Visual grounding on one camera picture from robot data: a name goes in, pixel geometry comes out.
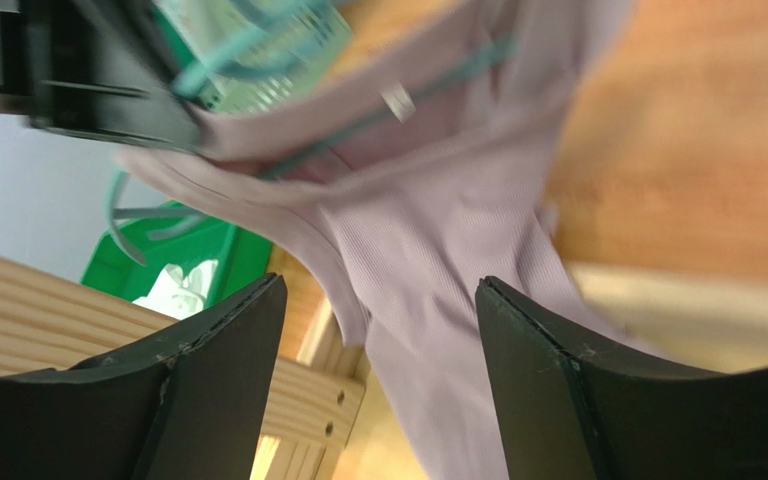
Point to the green plastic tray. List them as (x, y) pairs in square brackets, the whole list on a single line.
[(242, 257)]

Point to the white tank top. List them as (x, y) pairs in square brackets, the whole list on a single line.
[(179, 295)]

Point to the teal hanger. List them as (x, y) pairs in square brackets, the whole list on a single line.
[(270, 139)]

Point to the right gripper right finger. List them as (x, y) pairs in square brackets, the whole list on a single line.
[(574, 404)]

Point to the light green file organizer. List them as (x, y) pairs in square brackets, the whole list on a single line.
[(244, 57)]

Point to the mauve tank top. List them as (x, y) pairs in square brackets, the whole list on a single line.
[(402, 186)]

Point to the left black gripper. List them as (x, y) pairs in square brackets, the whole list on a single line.
[(95, 70)]

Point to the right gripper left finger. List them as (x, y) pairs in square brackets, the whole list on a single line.
[(186, 402)]

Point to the wooden clothes rack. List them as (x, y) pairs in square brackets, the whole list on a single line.
[(327, 416)]

